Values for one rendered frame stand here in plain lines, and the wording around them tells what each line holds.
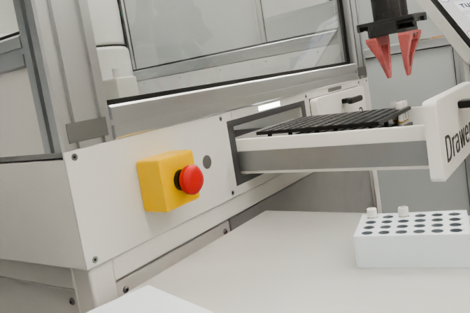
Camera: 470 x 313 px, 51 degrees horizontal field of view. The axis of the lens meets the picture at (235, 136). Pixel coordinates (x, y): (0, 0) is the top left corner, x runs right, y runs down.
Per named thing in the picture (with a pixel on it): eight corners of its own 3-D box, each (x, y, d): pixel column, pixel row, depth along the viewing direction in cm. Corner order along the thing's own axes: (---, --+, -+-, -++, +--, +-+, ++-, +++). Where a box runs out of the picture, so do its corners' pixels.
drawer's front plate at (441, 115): (480, 141, 89) (473, 80, 87) (444, 182, 65) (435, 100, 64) (469, 142, 90) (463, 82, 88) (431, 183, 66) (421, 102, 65)
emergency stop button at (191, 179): (208, 190, 67) (203, 161, 67) (189, 198, 64) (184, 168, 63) (191, 190, 69) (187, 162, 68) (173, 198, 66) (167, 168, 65)
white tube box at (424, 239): (470, 239, 60) (466, 209, 60) (475, 267, 52) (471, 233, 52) (366, 242, 65) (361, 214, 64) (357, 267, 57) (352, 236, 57)
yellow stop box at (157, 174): (205, 198, 70) (196, 148, 69) (171, 214, 64) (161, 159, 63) (177, 198, 73) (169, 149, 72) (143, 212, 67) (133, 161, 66)
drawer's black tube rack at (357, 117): (415, 140, 90) (410, 105, 89) (383, 162, 75) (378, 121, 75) (305, 147, 103) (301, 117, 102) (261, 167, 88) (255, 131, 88)
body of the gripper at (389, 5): (417, 24, 79) (410, -23, 78) (357, 36, 85) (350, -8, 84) (428, 22, 84) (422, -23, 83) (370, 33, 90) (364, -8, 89)
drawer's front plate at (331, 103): (368, 126, 133) (363, 85, 131) (323, 147, 109) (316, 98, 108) (362, 126, 134) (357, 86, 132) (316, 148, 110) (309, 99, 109)
